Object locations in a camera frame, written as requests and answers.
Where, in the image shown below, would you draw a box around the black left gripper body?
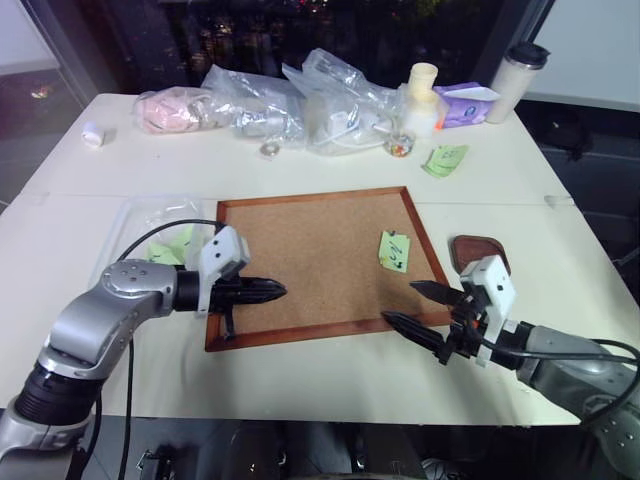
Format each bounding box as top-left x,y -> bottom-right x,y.
208,276 -> 246,342

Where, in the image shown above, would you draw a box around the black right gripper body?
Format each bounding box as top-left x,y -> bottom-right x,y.
433,287 -> 492,367

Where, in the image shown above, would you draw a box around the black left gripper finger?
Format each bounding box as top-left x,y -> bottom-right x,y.
239,289 -> 289,307
239,275 -> 287,294

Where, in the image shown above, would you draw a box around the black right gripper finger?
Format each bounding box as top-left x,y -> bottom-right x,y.
409,280 -> 470,307
381,310 -> 447,352

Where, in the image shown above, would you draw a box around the green handwritten sticky note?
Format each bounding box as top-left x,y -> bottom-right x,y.
377,229 -> 413,274

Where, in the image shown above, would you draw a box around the wood-framed cork board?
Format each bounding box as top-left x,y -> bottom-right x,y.
204,185 -> 452,353

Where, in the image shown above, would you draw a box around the glass bowl of coloured pins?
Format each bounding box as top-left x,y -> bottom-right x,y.
384,129 -> 418,159

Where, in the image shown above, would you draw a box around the brown wooden tray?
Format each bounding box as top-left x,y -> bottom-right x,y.
451,233 -> 513,275

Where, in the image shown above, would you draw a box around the clear bag with green notes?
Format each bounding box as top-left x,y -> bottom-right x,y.
93,196 -> 222,282

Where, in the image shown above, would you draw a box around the loose green paper notes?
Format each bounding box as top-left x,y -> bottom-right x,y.
421,144 -> 470,179

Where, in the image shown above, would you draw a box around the crumpled clear plastic bag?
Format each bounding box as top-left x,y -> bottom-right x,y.
201,63 -> 307,150

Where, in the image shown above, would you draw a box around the purple tissue pack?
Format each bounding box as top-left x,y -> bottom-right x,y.
432,81 -> 502,129

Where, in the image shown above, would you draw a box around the bag with pink contents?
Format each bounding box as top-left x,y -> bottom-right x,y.
131,85 -> 224,135

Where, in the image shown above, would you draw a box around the cream plastic bottle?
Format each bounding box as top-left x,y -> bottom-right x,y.
398,62 -> 445,140

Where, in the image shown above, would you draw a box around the black bag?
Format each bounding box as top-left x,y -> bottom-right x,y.
538,108 -> 595,161

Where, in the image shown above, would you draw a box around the small white container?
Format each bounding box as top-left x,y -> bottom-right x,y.
81,120 -> 117,149

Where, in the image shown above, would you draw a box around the white tumbler with black lid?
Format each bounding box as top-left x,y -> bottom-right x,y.
485,41 -> 551,125

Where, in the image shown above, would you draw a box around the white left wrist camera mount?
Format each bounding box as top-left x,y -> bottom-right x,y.
196,225 -> 252,317

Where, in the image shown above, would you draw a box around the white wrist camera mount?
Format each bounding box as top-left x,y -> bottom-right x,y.
196,225 -> 252,317
458,255 -> 517,369

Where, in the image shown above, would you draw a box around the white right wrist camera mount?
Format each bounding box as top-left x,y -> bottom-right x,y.
458,255 -> 517,369

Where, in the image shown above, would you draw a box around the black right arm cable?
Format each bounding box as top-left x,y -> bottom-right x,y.
474,335 -> 640,421

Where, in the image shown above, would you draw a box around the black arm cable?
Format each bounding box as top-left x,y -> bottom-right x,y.
474,335 -> 640,421
87,218 -> 227,480

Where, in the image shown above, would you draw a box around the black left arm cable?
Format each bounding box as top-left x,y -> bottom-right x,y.
87,218 -> 227,480

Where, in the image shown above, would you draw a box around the large clear bag with cables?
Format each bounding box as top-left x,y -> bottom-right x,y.
281,47 -> 407,157

